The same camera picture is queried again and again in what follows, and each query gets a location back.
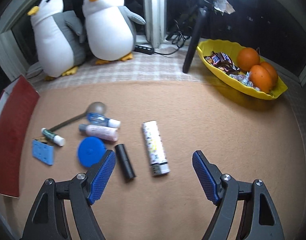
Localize blue round lid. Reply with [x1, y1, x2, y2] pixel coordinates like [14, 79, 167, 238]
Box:
[77, 137, 106, 168]

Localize black cylinder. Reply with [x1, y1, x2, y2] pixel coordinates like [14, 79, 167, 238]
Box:
[114, 144, 136, 181]

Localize pink white small bottle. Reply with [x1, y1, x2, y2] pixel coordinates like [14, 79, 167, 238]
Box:
[79, 124, 118, 142]

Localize white patterned lighter case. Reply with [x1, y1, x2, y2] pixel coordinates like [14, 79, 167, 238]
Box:
[142, 121, 170, 176]

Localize green white tube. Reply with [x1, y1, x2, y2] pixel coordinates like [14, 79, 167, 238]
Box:
[41, 128, 65, 147]

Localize blue clear small bottle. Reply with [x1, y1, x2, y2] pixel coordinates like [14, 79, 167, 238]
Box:
[86, 112, 121, 128]

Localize light blue plastic plate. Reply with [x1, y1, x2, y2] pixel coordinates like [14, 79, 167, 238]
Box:
[32, 140, 54, 165]

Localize wooden clothespin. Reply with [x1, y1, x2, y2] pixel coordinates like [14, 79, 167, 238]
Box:
[34, 136, 48, 144]

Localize metal spoon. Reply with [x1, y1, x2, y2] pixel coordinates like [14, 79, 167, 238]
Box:
[49, 101, 106, 132]

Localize red cardboard box white inside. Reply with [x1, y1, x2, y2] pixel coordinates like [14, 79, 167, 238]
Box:
[0, 75, 39, 198]

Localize orange fruit front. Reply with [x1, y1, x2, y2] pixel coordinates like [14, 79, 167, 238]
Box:
[249, 65, 273, 94]

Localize orange fruit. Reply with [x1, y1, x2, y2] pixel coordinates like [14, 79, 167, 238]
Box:
[260, 61, 278, 87]
[237, 47, 260, 72]
[249, 65, 273, 94]

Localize candy wrappers pile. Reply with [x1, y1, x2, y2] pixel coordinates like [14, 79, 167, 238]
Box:
[204, 51, 261, 92]

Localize orange fruit right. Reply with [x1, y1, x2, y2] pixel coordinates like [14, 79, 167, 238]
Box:
[260, 61, 278, 87]

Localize orange fruit back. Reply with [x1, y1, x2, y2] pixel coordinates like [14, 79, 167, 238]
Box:
[237, 47, 260, 72]

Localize yellow fruit bowl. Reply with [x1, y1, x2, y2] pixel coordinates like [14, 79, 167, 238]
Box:
[196, 39, 288, 100]

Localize black small power strip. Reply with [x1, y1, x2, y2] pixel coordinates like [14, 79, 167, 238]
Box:
[134, 44, 154, 55]

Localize small plush penguin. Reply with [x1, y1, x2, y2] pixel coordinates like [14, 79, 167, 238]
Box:
[82, 0, 146, 65]

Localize large plush penguin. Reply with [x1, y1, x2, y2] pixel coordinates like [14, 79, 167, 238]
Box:
[27, 0, 86, 81]

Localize black ring light stand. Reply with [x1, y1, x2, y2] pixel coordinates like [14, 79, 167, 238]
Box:
[165, 0, 236, 74]

